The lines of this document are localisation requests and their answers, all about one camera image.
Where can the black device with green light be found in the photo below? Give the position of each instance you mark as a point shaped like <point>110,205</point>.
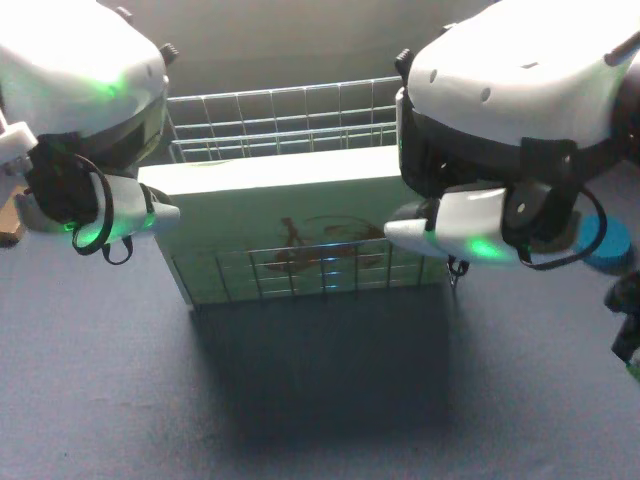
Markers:
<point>625,310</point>

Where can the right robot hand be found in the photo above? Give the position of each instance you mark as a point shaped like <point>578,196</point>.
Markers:
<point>75,60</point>

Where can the light green book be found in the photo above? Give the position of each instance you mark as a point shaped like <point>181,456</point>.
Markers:
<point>225,220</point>

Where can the grey table cloth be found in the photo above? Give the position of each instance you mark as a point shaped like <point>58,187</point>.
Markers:
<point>320,390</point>

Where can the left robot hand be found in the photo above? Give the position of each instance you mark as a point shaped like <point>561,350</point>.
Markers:
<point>510,75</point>

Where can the brown wooden block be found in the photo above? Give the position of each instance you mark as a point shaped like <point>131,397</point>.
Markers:
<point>7,220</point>

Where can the blue rounded block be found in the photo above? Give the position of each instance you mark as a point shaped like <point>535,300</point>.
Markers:
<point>607,240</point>

